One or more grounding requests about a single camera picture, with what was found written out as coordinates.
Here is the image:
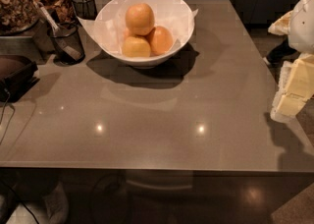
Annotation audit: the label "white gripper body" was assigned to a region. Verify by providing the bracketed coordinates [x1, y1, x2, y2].
[288, 0, 314, 53]

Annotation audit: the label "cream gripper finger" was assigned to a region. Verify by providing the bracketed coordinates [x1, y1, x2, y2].
[268, 11, 292, 35]
[270, 53, 314, 123]

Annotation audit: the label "orange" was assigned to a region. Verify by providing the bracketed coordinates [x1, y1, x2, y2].
[125, 3, 155, 35]
[122, 36, 151, 57]
[146, 26, 173, 55]

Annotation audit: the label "white ceramic bowl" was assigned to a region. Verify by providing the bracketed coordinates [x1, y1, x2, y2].
[93, 0, 195, 69]

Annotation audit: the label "white paper bowl liner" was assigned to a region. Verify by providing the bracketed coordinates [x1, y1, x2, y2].
[77, 0, 199, 55]

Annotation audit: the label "person's dark shoe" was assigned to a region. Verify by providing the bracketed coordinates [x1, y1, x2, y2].
[263, 38, 296, 67]

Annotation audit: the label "black mesh cup far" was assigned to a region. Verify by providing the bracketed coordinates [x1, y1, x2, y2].
[72, 0, 97, 20]

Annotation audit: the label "black mesh cup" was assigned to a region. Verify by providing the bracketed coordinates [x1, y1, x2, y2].
[72, 0, 97, 20]
[47, 23, 85, 65]

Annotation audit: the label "metal serving tongs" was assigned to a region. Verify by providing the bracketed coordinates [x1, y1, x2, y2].
[6, 0, 81, 61]

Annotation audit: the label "black mesh cup near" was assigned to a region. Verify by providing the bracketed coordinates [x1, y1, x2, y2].
[47, 23, 85, 65]

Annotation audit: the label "glass jar of nuts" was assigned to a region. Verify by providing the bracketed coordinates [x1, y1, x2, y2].
[0, 0, 38, 36]

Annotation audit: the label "dark brown box device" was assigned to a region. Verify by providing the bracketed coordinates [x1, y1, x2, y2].
[0, 55, 38, 102]

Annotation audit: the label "thin black cable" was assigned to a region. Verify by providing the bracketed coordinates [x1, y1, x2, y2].
[0, 89, 17, 145]

